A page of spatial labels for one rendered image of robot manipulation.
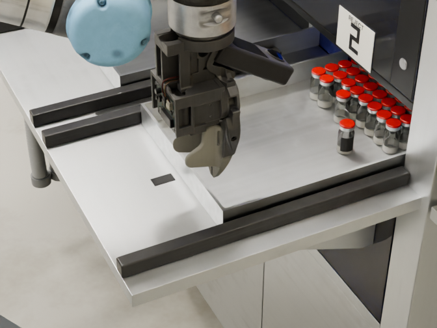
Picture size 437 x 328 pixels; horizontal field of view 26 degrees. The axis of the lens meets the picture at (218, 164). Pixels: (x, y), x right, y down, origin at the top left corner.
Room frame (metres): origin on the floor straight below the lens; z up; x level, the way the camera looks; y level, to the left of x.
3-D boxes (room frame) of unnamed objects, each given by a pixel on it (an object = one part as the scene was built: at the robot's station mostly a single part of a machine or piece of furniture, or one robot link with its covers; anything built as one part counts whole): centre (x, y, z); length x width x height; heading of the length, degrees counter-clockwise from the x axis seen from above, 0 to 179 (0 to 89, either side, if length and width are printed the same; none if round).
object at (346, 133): (1.04, -0.17, 0.90); 0.02 x 0.02 x 0.04
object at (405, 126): (1.12, -0.22, 0.91); 0.18 x 0.02 x 0.05; 26
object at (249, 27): (1.37, 0.05, 0.90); 0.34 x 0.26 x 0.04; 116
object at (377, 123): (1.11, -0.20, 0.91); 0.18 x 0.02 x 0.05; 26
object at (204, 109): (0.92, 0.02, 1.08); 0.09 x 0.08 x 0.12; 116
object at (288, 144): (1.06, -0.10, 0.90); 0.34 x 0.26 x 0.04; 116
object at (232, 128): (0.91, -0.01, 1.02); 0.05 x 0.02 x 0.09; 26
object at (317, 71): (1.17, -0.15, 0.91); 0.02 x 0.02 x 0.05
